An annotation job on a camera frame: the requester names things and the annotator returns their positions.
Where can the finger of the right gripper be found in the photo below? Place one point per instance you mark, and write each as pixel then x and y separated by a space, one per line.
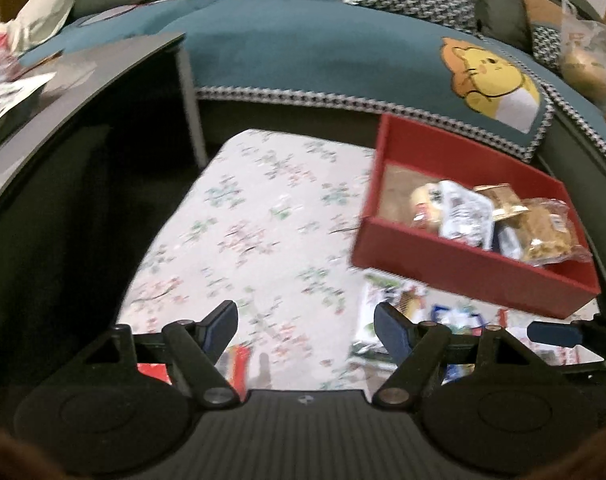
pixel 555 334

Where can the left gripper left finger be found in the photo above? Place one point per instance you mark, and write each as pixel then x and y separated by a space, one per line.
pixel 193 349

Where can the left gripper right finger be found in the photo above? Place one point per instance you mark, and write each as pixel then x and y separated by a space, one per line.
pixel 416 349

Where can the red yellow snack packet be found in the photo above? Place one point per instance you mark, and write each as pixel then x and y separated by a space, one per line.
pixel 233 364

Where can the blue coconut snack bag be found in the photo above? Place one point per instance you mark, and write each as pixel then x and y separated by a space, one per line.
pixel 461 321

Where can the clear bag fried snacks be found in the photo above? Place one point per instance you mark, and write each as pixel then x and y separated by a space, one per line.
pixel 546 233

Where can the dark blue foil packet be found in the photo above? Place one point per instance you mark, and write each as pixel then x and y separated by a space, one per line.
pixel 506 242

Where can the Kapron wafer packet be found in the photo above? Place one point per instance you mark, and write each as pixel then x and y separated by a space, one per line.
pixel 407 297

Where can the yellow cake packet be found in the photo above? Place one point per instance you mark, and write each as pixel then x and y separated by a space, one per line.
pixel 426 207

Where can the silver foil packet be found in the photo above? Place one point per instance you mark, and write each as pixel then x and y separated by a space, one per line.
pixel 467 216

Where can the gold snack packet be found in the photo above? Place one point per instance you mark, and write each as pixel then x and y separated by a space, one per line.
pixel 506 204

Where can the floral tablecloth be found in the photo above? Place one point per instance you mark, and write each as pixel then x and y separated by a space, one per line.
pixel 271 225

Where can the clear bag with contents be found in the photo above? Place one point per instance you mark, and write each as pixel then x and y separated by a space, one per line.
pixel 583 55

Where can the green sofa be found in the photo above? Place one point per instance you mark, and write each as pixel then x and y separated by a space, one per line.
pixel 573 148

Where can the dark side table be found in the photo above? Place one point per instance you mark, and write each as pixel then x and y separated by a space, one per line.
pixel 112 144

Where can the teal lion sofa cover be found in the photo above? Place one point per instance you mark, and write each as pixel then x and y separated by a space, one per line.
pixel 334 54

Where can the papers on side table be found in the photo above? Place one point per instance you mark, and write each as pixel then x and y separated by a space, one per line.
pixel 15 86

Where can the cream cloth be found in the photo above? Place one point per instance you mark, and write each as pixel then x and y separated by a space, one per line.
pixel 35 23

